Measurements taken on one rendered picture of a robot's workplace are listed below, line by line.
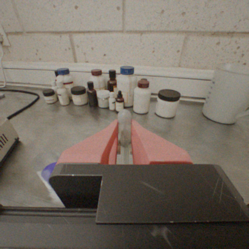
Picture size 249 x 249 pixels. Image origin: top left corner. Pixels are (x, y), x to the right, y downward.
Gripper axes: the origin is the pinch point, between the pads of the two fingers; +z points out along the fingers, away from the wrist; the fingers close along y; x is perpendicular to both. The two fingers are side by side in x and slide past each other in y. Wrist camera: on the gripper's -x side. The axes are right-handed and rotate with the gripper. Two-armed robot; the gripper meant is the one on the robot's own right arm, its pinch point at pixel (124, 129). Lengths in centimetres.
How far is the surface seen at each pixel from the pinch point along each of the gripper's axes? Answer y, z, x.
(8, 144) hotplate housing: 26.0, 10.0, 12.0
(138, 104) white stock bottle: -4.5, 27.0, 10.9
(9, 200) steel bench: 19.0, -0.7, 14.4
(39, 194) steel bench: 14.5, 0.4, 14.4
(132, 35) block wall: -2.8, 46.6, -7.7
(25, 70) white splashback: 47, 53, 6
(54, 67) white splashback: 31, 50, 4
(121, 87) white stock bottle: 0.9, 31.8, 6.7
